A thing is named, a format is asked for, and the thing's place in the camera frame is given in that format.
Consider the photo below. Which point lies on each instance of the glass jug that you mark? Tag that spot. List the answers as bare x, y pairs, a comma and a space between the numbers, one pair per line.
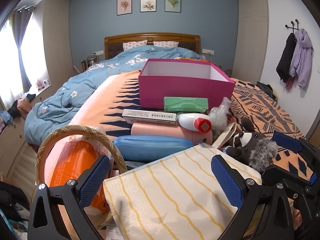
91, 60

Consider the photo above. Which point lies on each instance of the grey curtain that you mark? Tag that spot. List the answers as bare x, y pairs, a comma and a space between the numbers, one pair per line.
21, 42

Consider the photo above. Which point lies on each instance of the clear plastic bag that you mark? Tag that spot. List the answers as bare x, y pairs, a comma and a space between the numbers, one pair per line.
217, 116

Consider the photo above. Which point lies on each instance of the yellow striped white pouch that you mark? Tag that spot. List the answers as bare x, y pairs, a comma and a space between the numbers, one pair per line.
162, 192

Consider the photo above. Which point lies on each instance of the purple jacket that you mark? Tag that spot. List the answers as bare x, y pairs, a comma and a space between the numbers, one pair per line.
302, 55

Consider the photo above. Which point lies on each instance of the blue glasses case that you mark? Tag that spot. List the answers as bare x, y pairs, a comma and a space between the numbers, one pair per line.
150, 146

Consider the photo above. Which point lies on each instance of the dark clothes pile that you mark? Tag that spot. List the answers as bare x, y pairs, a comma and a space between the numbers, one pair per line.
266, 90

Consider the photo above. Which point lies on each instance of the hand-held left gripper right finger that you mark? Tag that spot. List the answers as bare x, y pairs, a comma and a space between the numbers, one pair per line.
225, 177

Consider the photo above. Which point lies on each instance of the small pink appliance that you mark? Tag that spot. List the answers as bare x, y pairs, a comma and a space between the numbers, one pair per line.
41, 84

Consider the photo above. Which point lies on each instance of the framed green leaf picture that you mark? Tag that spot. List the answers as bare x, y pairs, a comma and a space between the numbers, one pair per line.
172, 3

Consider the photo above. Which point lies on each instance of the floral print pillow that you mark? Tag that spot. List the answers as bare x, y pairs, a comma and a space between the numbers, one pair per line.
133, 45
165, 43

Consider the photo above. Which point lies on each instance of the wooden headboard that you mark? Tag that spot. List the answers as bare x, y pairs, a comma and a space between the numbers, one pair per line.
150, 37

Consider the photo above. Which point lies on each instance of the pile of mixed clothes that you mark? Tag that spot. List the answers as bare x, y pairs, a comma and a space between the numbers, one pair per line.
17, 107

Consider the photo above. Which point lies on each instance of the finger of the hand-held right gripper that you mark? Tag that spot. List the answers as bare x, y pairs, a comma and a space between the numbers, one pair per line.
282, 176
287, 142

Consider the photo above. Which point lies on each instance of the white bottle with red cap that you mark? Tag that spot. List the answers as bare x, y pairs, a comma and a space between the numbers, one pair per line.
190, 121

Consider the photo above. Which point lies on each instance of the orange and yellow clothes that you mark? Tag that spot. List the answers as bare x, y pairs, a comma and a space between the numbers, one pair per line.
192, 59

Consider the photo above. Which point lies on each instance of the beige wardrobe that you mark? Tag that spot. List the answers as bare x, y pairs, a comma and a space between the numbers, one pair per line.
253, 35

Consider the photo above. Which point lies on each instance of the orange packet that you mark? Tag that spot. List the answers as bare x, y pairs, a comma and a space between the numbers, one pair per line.
67, 165

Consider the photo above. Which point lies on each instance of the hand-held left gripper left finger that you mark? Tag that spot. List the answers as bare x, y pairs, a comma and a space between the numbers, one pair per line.
96, 177

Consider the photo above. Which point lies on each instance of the blue floral duvet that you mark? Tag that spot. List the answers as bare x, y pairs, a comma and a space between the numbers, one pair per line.
82, 85

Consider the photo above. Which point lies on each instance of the orange patterned blanket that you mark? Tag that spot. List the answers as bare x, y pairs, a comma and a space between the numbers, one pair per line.
262, 110

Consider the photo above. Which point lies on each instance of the white wall socket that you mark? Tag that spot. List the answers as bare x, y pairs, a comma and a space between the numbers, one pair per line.
208, 51
98, 52

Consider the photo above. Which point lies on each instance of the grey raccoon plush toy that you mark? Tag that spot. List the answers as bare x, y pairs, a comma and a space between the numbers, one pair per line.
257, 147

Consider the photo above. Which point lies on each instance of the pink cardboard box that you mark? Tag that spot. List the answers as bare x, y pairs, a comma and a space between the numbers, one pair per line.
187, 90

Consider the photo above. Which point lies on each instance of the dark thermos bottle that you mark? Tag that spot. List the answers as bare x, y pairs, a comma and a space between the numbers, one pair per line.
83, 66

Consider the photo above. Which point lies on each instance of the white medicine box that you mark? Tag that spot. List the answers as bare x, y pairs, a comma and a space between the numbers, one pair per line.
150, 116

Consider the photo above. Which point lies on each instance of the black wall coat hooks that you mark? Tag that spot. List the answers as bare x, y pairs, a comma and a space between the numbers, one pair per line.
292, 26

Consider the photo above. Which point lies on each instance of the framed white flower picture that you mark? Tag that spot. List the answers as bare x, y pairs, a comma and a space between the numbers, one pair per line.
148, 3

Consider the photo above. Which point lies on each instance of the dark clothes heap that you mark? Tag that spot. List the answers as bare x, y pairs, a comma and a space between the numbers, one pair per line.
12, 205

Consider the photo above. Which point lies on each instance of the black jacket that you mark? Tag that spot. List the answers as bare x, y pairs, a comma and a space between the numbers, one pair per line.
286, 57

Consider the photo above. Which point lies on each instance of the green cardboard box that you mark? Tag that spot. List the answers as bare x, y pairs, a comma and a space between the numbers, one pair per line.
186, 104

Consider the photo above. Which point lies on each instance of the pink tumbler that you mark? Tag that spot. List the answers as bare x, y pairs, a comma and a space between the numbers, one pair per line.
160, 131

